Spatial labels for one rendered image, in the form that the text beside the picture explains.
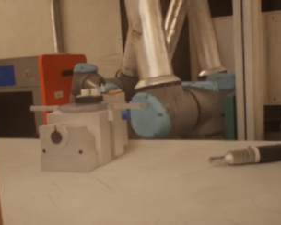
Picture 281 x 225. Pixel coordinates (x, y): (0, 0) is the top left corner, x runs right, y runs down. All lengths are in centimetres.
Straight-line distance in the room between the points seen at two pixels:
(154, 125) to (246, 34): 47
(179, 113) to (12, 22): 310
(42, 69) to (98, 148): 117
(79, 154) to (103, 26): 299
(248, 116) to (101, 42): 236
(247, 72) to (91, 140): 84
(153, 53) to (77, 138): 62
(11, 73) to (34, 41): 205
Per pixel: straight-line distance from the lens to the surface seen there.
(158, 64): 118
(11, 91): 191
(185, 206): 46
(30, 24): 396
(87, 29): 363
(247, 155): 61
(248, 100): 138
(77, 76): 149
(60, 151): 64
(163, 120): 112
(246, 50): 138
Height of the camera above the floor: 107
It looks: 7 degrees down
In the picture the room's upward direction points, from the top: 4 degrees counter-clockwise
